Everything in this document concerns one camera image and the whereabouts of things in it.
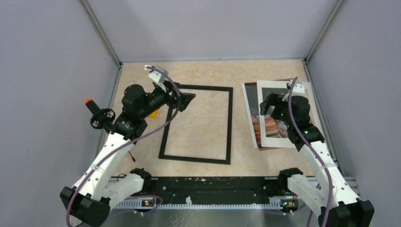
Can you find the cat photo print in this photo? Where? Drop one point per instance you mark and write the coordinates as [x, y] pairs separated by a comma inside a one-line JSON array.
[[255, 125]]

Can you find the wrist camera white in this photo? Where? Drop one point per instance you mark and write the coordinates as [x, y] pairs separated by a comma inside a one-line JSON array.
[[156, 73], [294, 89]]

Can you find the black picture frame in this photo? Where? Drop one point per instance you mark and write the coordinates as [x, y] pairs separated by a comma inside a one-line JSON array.
[[227, 160]]

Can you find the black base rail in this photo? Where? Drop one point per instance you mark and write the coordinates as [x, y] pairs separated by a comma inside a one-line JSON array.
[[245, 190]]

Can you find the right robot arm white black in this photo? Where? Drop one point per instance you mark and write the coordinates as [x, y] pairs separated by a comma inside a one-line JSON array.
[[333, 201]]

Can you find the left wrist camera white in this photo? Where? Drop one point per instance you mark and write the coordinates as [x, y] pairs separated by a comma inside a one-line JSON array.
[[156, 73]]

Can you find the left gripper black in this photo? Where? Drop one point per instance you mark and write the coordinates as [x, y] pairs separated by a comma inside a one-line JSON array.
[[170, 86]]

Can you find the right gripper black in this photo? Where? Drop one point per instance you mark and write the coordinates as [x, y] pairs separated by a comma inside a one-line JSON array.
[[273, 99]]

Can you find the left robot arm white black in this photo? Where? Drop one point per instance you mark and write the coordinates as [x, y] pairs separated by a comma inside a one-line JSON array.
[[89, 201]]

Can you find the yellow small tray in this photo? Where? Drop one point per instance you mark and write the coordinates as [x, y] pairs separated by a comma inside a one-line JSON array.
[[154, 114]]

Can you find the white photo mat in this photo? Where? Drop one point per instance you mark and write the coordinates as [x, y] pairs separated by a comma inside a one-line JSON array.
[[280, 87]]

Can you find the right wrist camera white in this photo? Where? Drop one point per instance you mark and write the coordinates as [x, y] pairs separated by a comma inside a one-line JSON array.
[[294, 89]]

